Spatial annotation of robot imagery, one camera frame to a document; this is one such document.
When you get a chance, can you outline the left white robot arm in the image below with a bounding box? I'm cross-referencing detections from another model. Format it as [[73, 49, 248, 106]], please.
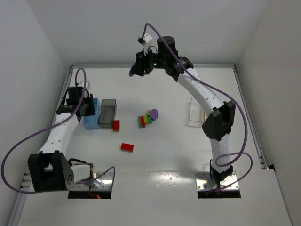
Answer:
[[28, 86, 96, 193]]

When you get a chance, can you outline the purple cable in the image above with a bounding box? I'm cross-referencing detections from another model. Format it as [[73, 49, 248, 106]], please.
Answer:
[[0, 68, 116, 194], [143, 23, 253, 193]]

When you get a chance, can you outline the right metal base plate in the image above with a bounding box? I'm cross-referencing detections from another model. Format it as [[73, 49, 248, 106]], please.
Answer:
[[196, 171, 241, 199]]

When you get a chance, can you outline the red lego brick front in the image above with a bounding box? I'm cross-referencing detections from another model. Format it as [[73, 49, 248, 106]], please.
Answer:
[[120, 143, 134, 153]]

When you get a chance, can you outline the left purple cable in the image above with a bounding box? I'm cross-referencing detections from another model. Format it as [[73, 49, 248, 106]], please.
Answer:
[[0, 68, 116, 194]]

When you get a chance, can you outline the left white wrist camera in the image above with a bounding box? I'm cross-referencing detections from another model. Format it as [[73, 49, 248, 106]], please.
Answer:
[[76, 81, 90, 91]]

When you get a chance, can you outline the light blue plastic container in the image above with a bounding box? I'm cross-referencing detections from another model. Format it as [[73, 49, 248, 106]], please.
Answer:
[[83, 98, 101, 130]]

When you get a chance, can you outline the orange translucent plastic container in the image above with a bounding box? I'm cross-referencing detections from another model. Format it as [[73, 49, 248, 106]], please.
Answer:
[[203, 111, 207, 122]]

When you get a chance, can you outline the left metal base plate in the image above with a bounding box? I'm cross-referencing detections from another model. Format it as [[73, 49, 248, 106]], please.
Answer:
[[68, 172, 114, 200]]

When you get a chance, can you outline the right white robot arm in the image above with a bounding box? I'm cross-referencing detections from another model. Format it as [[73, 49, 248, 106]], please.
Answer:
[[129, 34, 236, 184]]

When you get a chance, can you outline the red lego near grey container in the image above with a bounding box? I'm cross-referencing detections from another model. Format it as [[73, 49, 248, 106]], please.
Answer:
[[112, 120, 120, 132]]

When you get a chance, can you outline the metal base plate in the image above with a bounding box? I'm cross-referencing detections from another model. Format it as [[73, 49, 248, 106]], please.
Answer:
[[68, 172, 114, 200], [196, 171, 241, 199]]

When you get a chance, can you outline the clear plastic container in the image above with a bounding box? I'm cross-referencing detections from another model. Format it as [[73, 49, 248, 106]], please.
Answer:
[[188, 97, 205, 128]]

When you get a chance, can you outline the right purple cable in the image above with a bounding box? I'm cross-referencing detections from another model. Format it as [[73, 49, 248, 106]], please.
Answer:
[[143, 23, 253, 193]]

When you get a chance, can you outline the smoky grey plastic container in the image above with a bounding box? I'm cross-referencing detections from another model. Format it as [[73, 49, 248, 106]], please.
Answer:
[[97, 99, 117, 129]]

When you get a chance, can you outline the red green lego pile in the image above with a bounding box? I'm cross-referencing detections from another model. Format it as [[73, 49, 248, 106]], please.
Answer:
[[138, 110, 153, 128]]

